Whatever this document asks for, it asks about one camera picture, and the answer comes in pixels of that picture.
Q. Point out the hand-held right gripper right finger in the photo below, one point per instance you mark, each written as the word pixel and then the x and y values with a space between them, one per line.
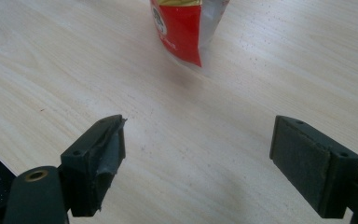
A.
pixel 304 161

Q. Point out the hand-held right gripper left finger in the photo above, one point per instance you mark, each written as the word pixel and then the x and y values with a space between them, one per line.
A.
pixel 84 174

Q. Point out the red and white plastic pouch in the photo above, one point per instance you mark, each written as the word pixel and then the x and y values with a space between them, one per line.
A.
pixel 183 28

